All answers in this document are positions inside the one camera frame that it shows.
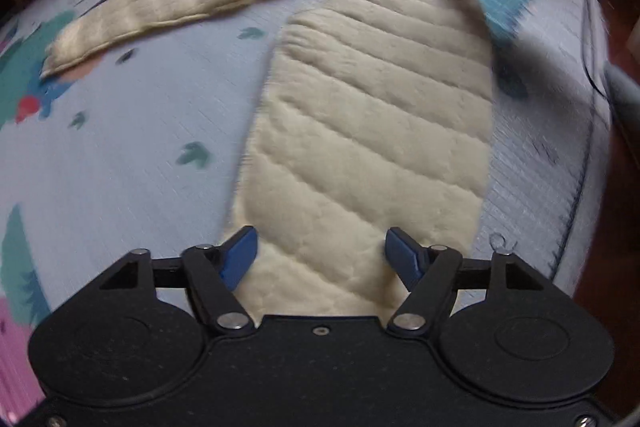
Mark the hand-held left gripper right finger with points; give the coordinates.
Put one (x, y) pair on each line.
(403, 257)

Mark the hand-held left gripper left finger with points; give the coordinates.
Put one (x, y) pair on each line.
(241, 252)

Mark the cream quilted garment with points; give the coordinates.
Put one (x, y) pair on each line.
(375, 107)

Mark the printed play mat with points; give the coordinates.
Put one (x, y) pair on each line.
(150, 117)

